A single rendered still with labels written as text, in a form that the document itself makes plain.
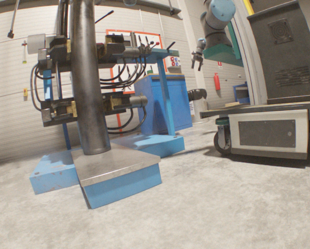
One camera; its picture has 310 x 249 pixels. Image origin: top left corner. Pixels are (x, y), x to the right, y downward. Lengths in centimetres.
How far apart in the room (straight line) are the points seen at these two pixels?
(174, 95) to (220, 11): 190
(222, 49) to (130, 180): 88
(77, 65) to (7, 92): 245
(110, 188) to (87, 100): 63
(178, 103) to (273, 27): 205
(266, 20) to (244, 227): 95
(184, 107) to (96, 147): 191
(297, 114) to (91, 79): 123
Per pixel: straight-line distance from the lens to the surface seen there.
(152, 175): 82
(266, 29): 99
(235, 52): 115
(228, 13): 99
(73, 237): 64
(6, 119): 341
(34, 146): 327
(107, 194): 75
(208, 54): 107
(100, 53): 146
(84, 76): 116
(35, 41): 230
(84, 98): 113
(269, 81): 94
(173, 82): 266
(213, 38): 108
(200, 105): 313
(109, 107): 129
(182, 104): 272
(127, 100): 122
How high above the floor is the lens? 37
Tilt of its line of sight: 5 degrees down
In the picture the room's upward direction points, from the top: 9 degrees counter-clockwise
